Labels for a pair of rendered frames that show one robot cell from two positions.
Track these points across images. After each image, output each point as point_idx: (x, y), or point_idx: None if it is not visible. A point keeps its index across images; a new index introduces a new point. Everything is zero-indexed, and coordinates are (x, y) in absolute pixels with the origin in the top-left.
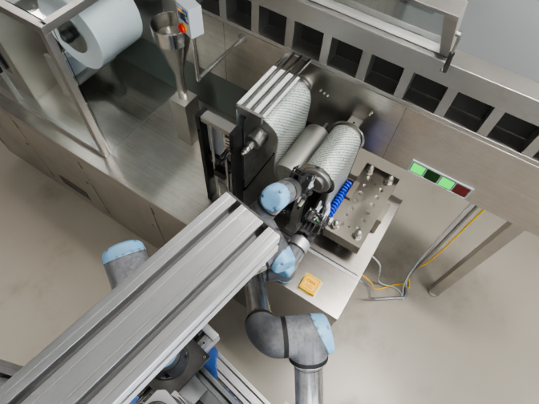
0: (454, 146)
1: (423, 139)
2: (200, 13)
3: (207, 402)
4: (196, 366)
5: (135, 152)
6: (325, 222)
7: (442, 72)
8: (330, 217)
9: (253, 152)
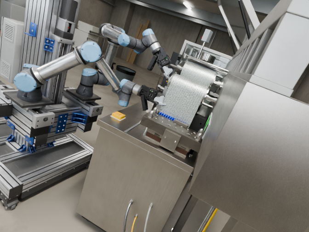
0: (225, 89)
1: (222, 92)
2: (208, 32)
3: (62, 104)
4: (79, 96)
5: None
6: (152, 100)
7: (248, 40)
8: (158, 113)
9: None
